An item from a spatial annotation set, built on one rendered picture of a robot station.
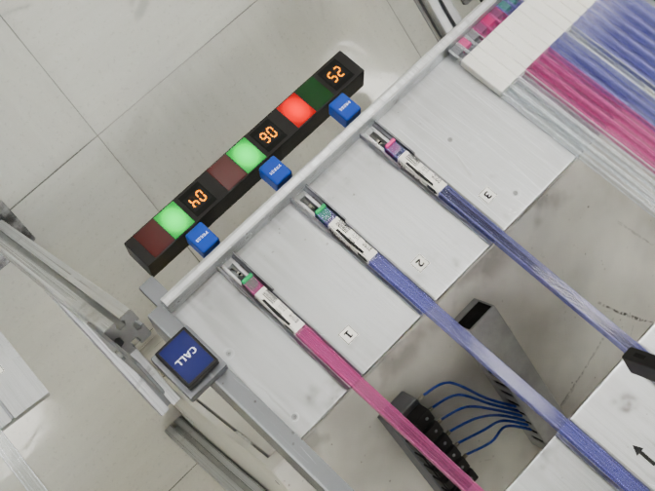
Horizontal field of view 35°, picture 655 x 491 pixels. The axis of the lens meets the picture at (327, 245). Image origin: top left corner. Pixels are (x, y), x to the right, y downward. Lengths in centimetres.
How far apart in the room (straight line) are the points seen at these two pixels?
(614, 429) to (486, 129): 36
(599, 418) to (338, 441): 41
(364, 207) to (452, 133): 14
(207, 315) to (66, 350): 78
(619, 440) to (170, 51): 108
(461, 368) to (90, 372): 72
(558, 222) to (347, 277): 48
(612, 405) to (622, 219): 55
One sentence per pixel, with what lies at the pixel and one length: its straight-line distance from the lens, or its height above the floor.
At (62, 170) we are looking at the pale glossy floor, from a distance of 178.
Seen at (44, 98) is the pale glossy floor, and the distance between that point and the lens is 176.
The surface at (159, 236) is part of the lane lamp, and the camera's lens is 113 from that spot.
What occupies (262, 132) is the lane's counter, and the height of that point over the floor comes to 65.
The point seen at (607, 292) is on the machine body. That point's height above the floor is 62.
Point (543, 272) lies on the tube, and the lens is 110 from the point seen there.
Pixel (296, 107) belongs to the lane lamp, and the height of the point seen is 66.
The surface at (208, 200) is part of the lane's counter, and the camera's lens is 114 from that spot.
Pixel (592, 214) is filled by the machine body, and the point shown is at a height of 62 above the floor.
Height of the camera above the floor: 170
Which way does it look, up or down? 58 degrees down
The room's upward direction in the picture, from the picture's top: 110 degrees clockwise
